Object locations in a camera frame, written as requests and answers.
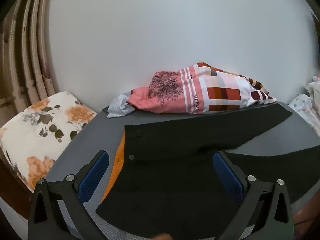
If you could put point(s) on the white dotted cloth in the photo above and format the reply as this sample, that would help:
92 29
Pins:
306 105

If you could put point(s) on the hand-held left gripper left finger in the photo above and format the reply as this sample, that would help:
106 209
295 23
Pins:
92 175

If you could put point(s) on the beige floral curtain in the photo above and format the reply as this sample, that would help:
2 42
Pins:
27 55

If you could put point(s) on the pale grey crumpled cloth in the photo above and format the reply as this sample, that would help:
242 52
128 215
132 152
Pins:
119 106

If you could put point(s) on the floral white orange cushion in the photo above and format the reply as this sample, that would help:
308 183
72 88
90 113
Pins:
37 135

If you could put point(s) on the black pants with orange lining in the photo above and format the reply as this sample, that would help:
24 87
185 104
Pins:
175 180

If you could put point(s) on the brown wooden furniture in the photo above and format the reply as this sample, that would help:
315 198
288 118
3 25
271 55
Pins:
10 185

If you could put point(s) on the pink plaid printed cloth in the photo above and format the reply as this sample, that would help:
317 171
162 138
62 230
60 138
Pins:
200 92

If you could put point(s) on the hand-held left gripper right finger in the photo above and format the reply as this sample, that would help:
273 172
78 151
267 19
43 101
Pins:
228 178

